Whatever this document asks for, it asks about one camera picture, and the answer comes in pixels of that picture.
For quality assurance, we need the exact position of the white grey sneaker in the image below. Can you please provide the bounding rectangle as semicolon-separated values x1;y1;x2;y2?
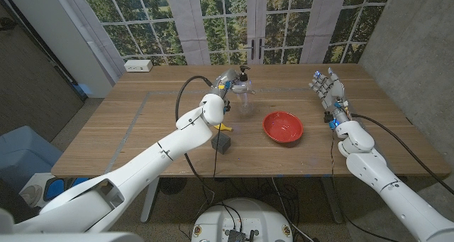
21;184;44;207

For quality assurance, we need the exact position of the dark grey block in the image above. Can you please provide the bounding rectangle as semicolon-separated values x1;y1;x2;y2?
211;131;232;155

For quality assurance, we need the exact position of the dark brown door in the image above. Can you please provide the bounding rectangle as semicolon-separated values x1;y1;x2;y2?
0;0;88;142

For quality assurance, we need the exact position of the white table leg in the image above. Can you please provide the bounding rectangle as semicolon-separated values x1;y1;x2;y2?
140;177;161;224

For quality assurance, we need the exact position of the grey table leg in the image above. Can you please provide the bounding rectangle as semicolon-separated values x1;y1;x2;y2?
321;176;345;224

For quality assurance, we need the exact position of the blue and black patterned object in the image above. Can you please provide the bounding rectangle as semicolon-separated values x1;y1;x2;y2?
42;177;92;202

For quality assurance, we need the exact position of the white robot torso base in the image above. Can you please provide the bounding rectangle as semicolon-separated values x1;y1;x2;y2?
190;197;294;242

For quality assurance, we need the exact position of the red bowl plate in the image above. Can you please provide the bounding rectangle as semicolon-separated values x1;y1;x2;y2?
262;111;304;144

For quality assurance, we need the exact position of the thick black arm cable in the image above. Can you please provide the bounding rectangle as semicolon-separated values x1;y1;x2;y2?
350;113;454;197
175;75;214;200

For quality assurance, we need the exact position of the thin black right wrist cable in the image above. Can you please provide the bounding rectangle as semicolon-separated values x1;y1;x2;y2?
329;128;337;186

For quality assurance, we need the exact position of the black round fan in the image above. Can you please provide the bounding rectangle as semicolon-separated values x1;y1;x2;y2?
159;177;188;195

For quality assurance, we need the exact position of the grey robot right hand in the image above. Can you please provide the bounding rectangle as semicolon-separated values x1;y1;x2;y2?
308;67;350;124

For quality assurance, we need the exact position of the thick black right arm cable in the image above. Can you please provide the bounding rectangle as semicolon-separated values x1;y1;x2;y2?
350;113;454;197

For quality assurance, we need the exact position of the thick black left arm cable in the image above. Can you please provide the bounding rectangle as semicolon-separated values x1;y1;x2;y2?
175;75;214;200

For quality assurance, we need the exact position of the blue plastic bin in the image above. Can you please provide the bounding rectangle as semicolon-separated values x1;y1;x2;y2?
0;125;64;197

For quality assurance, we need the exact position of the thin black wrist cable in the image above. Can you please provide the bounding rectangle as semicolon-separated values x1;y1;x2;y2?
211;123;223;200
329;128;337;186

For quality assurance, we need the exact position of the clear pump dispenser bottle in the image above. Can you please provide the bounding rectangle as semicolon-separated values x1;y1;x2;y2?
232;65;256;117

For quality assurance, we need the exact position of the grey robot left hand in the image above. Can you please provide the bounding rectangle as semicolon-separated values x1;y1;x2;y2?
212;68;254;99

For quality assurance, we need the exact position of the white power strip box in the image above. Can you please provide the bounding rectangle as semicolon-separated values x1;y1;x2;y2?
123;59;154;73

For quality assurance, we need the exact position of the printed window backdrop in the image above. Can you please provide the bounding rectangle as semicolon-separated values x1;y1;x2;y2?
76;0;395;66

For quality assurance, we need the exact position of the thin black left wrist cable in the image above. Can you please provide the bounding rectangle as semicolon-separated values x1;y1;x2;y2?
211;123;223;200

